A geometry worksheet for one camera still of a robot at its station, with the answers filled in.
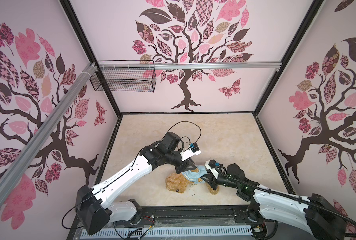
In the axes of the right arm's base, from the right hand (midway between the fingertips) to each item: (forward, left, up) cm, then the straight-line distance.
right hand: (200, 173), depth 77 cm
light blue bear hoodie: (-3, +4, +4) cm, 7 cm away
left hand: (-1, +4, +8) cm, 10 cm away
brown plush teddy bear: (-6, +12, +3) cm, 14 cm away
